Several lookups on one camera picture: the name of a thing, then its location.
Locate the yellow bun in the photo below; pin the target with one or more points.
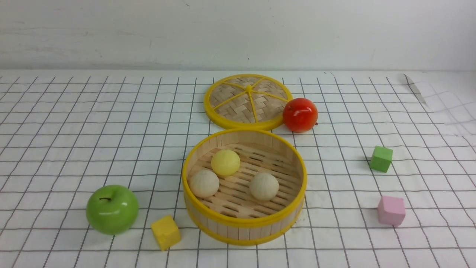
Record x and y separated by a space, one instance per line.
225 162

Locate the white bun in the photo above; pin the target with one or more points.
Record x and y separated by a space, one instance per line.
264 186
204 183

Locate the yellow woven steamer lid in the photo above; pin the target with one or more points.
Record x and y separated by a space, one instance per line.
247 101

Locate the yellow bamboo steamer tray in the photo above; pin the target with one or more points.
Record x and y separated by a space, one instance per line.
232 215

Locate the red tomato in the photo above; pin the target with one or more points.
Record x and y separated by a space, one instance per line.
300 115

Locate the yellow cube block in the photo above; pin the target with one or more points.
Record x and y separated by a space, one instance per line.
166 232

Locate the green cube block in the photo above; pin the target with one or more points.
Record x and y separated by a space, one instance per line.
381 159

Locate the green apple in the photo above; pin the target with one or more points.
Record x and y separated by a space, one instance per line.
112 209

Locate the pink cube block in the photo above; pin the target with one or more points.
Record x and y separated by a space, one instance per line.
391 210

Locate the white grid tablecloth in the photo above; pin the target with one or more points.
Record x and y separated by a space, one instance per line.
66 134

